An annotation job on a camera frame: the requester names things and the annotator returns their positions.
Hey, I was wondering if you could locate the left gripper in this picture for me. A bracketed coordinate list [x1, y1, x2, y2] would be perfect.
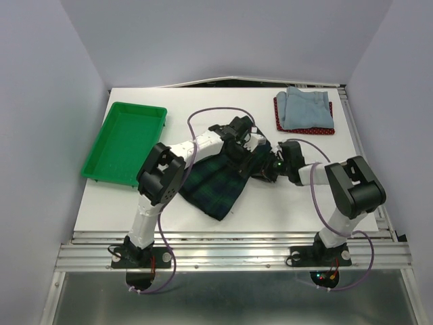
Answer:
[224, 143, 256, 179]

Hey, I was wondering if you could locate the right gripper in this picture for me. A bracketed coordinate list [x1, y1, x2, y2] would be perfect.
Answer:
[248, 150, 290, 182]

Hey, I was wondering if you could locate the green navy plaid skirt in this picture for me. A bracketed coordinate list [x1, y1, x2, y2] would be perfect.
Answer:
[179, 142, 271, 221]

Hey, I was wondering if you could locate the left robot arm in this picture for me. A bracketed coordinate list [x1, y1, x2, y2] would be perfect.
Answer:
[113, 116, 270, 268]

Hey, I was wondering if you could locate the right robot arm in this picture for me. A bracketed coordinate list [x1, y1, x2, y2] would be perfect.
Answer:
[253, 140, 386, 267]

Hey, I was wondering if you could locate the red polka dot skirt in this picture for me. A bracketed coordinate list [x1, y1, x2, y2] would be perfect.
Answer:
[272, 96, 336, 135]

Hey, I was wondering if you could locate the light blue denim skirt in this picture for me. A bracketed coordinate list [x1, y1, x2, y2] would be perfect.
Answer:
[275, 87, 334, 131]

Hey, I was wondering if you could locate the green plastic tray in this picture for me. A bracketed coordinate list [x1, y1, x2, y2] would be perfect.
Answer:
[81, 102, 167, 187]

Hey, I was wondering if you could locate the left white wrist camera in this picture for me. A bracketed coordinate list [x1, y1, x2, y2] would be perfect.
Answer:
[244, 133, 267, 152]

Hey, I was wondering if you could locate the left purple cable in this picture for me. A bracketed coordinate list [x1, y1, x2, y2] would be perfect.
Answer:
[127, 106, 256, 295]

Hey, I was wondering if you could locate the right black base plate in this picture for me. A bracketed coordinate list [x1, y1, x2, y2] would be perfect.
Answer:
[285, 244, 352, 267]

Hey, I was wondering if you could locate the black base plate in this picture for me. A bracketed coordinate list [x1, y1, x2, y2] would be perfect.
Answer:
[285, 244, 352, 267]
[108, 245, 172, 269]

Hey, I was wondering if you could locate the aluminium rail frame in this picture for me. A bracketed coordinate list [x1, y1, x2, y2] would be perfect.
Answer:
[40, 76, 433, 325]

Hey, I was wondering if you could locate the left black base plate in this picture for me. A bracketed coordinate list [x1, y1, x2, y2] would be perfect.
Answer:
[108, 245, 172, 269]

